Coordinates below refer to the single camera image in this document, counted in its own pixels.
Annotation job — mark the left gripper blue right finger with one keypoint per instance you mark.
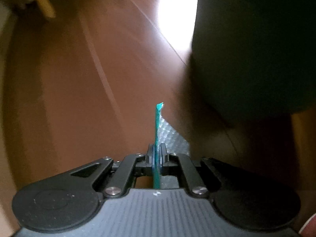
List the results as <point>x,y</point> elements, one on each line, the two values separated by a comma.
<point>182,167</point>

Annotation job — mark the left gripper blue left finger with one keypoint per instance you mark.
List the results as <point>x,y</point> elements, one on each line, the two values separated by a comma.
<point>128,171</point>

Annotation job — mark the teal silver foil wrapper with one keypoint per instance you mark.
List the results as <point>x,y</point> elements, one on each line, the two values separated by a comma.
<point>167,140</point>

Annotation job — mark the teal plastic trash bin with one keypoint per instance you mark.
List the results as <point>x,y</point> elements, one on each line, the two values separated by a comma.
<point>252,59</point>

